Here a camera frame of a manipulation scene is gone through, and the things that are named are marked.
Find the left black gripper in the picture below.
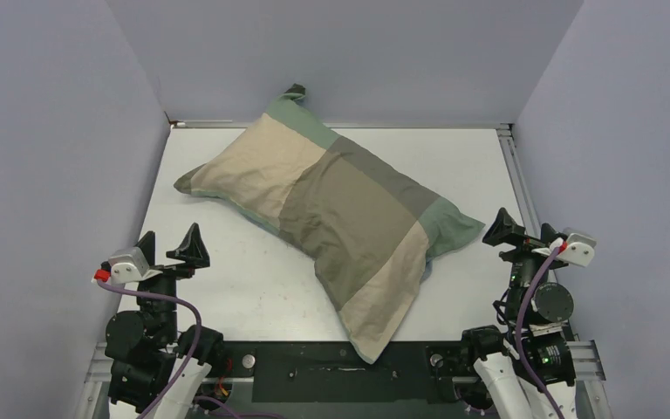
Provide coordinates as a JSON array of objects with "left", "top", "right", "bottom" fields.
[{"left": 135, "top": 222, "right": 208, "bottom": 342}]

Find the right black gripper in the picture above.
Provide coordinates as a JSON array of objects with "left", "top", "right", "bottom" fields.
[{"left": 485, "top": 206, "right": 567, "bottom": 319}]

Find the patchwork green beige pillowcase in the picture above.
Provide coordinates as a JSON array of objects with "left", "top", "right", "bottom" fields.
[{"left": 174, "top": 84, "right": 483, "bottom": 363}]

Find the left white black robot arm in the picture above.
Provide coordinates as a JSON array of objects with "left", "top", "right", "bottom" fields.
[{"left": 93, "top": 223, "right": 231, "bottom": 418}]

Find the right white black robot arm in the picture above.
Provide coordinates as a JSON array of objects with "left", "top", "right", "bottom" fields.
[{"left": 454, "top": 208, "right": 578, "bottom": 418}]

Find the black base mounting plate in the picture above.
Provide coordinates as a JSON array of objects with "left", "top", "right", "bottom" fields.
[{"left": 211, "top": 341, "right": 478, "bottom": 403}]

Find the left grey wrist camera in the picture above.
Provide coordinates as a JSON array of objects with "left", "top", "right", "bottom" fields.
[{"left": 108, "top": 247, "right": 150, "bottom": 286}]

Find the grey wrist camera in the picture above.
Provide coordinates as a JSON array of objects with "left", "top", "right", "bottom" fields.
[
  {"left": 108, "top": 247, "right": 150, "bottom": 286},
  {"left": 531, "top": 228, "right": 598, "bottom": 267}
]

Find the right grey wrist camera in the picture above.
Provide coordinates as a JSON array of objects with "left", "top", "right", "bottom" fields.
[{"left": 531, "top": 228, "right": 598, "bottom": 267}]

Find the aluminium frame rail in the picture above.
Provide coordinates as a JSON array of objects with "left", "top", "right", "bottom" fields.
[{"left": 170, "top": 120, "right": 606, "bottom": 383}]

